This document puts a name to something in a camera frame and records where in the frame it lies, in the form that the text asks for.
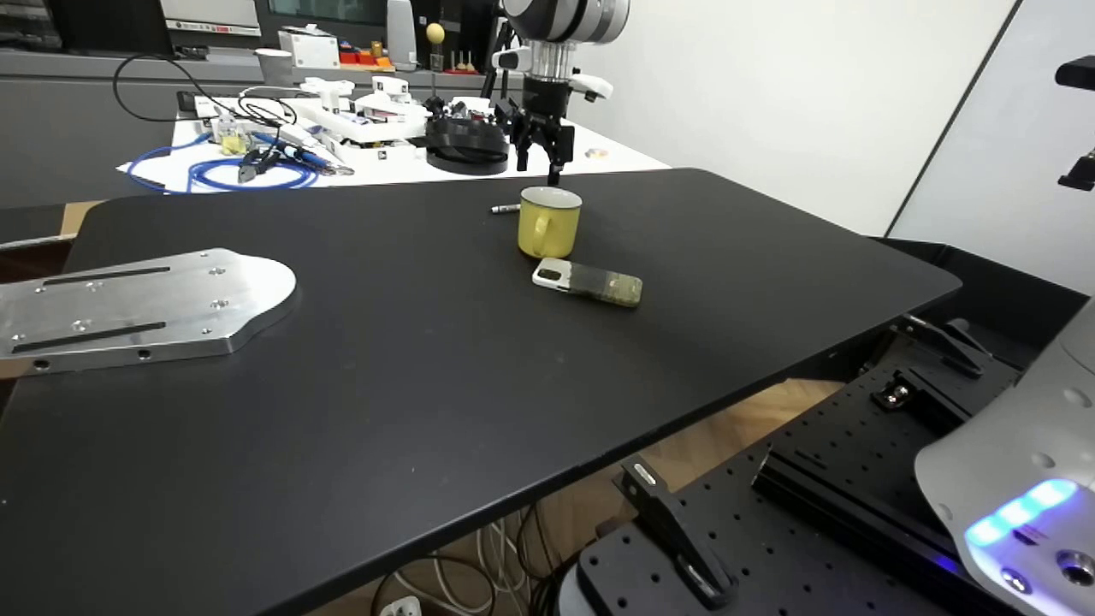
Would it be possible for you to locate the black coiled cable bundle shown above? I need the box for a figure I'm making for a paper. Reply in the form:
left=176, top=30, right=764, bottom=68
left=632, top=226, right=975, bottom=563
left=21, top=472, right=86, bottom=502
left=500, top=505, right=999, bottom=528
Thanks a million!
left=420, top=101, right=515, bottom=177

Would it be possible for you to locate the blue coiled cable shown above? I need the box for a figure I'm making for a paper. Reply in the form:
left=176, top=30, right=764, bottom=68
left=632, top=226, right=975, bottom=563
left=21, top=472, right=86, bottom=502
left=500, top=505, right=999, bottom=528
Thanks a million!
left=120, top=134, right=326, bottom=198

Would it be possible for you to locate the silver metal mounting plate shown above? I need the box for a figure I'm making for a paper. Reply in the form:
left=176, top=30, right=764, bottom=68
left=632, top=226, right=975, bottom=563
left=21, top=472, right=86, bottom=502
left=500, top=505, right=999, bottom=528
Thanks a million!
left=0, top=246, right=297, bottom=375

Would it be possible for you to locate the black optical breadboard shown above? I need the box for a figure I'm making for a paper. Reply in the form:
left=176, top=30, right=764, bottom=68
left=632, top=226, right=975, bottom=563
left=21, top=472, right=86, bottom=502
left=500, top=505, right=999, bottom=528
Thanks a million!
left=550, top=328, right=1018, bottom=616

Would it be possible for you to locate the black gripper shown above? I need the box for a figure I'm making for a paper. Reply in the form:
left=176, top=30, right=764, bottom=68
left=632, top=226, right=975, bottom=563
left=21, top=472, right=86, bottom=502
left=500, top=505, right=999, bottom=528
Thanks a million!
left=504, top=80, right=575, bottom=161

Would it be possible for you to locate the yellow ceramic mug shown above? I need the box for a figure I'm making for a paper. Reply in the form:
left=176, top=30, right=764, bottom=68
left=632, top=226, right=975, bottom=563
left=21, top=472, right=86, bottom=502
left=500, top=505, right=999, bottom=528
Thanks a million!
left=517, top=184, right=581, bottom=260

